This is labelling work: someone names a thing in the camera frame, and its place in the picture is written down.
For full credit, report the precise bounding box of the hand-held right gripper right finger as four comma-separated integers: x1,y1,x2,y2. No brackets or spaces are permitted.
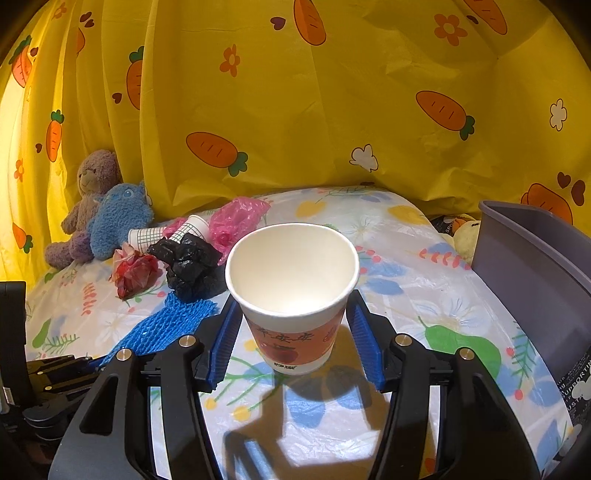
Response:
346,291,543,480

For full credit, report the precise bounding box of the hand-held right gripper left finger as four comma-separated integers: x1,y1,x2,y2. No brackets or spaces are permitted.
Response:
48,295,243,480

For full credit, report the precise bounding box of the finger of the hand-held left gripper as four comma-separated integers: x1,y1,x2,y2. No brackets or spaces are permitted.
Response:
27,354,110,394
22,390,93,446

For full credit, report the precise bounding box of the white paper cup orange label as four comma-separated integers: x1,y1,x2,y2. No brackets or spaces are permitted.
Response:
225,223,360,376

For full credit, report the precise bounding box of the checked paper cup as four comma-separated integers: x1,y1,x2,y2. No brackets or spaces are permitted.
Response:
128,225,166,256
168,214,209,244

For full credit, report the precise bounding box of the grey plastic bin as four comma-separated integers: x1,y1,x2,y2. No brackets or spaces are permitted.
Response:
471,200,591,384

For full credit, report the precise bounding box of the blue foam net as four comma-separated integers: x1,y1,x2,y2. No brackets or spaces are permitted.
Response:
95,291,220,370

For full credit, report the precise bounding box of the floral plastic sheet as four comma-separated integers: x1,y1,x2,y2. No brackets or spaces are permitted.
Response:
25,185,578,480

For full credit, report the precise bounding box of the black plastic bag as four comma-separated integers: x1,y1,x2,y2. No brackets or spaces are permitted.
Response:
148,232,227,303

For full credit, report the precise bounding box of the red plastic bag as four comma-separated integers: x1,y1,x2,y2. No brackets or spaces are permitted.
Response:
110,244,163,302

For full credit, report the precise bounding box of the pink plastic bag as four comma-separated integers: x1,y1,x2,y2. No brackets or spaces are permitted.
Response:
209,196,271,257

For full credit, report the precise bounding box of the yellow plush toy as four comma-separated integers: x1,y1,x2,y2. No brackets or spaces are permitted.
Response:
452,219,482,267

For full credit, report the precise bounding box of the blue plush toy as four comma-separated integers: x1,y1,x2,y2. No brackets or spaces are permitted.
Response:
88,181,155,261

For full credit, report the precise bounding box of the brown teddy bear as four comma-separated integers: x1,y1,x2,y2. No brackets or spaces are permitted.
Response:
45,149,123,270

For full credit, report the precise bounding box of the yellow carrot print curtain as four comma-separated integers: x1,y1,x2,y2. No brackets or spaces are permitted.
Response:
0,0,591,282

